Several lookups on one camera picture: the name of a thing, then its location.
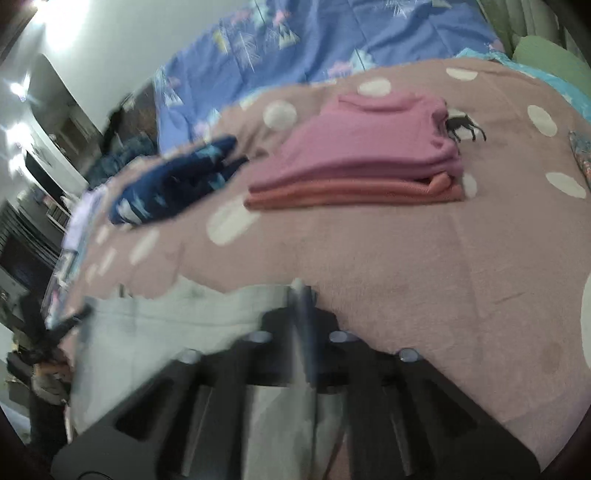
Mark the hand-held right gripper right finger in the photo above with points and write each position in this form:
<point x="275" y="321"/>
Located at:
<point x="310" y="341"/>

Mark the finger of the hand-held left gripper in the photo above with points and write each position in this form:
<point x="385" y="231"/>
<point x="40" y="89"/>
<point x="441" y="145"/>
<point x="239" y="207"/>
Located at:
<point x="69" y="321"/>

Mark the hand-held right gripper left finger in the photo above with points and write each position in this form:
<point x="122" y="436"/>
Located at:
<point x="298" y="332"/>

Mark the white long-sleeve shirt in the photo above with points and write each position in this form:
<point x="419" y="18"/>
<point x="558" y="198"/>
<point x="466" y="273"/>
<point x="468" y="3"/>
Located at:
<point x="161" y="323"/>

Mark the person's left hand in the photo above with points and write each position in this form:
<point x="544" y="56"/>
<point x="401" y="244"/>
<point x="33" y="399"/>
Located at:
<point x="51" y="381"/>

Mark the lilac folded cloth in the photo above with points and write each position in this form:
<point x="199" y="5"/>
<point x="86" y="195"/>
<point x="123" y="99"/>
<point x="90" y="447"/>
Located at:
<point x="83" y="219"/>

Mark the pink polka-dot blanket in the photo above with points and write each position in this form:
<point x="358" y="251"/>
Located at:
<point x="415" y="277"/>

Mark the salmon folded garment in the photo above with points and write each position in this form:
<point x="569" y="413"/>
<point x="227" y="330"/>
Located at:
<point x="346" y="196"/>

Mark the navy star-print garment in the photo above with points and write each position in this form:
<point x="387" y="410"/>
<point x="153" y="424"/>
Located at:
<point x="171" y="184"/>

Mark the dark blue fleece blanket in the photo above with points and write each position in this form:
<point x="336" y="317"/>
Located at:
<point x="122" y="159"/>

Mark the pink folded sweater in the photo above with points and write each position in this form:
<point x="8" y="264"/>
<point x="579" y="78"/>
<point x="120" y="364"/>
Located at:
<point x="369" y="143"/>

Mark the black garment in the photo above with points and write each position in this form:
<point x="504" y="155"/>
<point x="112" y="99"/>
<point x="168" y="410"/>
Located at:
<point x="116" y="122"/>

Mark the blue tree-print sheet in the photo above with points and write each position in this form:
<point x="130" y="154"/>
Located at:
<point x="323" y="46"/>

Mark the floral patterned cloth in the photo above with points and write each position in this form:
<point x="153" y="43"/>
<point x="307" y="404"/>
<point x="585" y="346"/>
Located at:
<point x="582" y="157"/>

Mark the green pillow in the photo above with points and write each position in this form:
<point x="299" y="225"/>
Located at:
<point x="554" y="57"/>

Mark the white pleated curtain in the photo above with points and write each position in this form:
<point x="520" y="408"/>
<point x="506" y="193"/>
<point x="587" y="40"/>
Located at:
<point x="521" y="21"/>

